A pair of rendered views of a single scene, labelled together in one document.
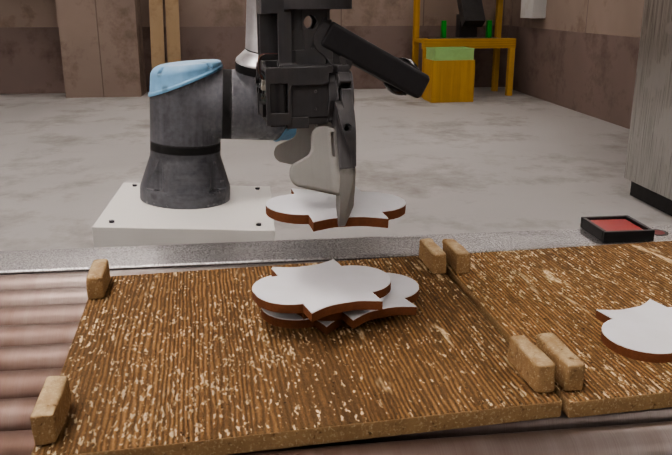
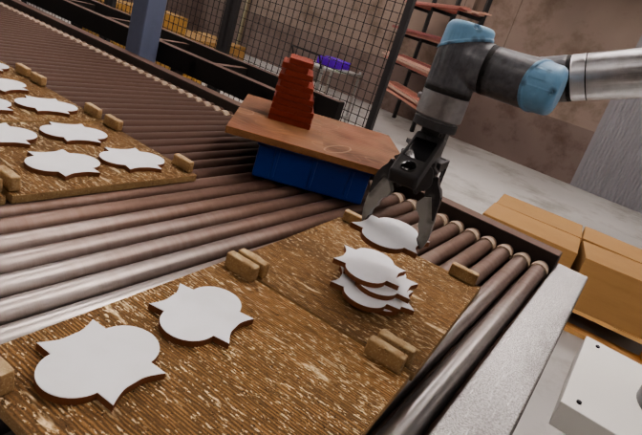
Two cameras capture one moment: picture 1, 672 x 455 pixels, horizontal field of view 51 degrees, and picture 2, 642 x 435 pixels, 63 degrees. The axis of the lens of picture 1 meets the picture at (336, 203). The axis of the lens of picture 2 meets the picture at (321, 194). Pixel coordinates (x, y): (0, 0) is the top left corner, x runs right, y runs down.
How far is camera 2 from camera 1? 1.30 m
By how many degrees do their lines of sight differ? 117
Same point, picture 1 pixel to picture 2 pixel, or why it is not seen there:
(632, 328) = (224, 304)
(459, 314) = (319, 305)
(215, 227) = (575, 379)
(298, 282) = (379, 262)
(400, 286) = (357, 294)
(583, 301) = (270, 342)
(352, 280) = (364, 269)
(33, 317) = not seen: hidden behind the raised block
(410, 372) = (294, 261)
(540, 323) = (276, 309)
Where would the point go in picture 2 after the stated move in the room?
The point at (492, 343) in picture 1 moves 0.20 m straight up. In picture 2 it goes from (283, 286) to (318, 173)
